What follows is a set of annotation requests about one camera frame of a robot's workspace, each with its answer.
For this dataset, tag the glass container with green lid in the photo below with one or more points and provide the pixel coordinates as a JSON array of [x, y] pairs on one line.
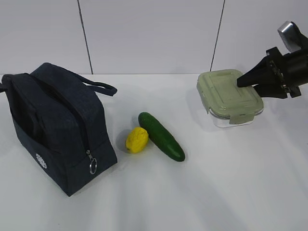
[[226, 103]]

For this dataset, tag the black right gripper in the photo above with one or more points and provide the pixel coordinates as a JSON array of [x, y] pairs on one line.
[[278, 75]]

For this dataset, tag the green cucumber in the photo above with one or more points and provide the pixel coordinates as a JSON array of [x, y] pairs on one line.
[[161, 137]]

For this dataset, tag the dark navy fabric bag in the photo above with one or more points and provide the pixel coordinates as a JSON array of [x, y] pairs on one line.
[[60, 120]]

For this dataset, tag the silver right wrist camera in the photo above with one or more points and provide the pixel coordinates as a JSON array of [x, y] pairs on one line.
[[290, 36]]

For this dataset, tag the yellow lemon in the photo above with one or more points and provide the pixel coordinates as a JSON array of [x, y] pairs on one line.
[[137, 140]]

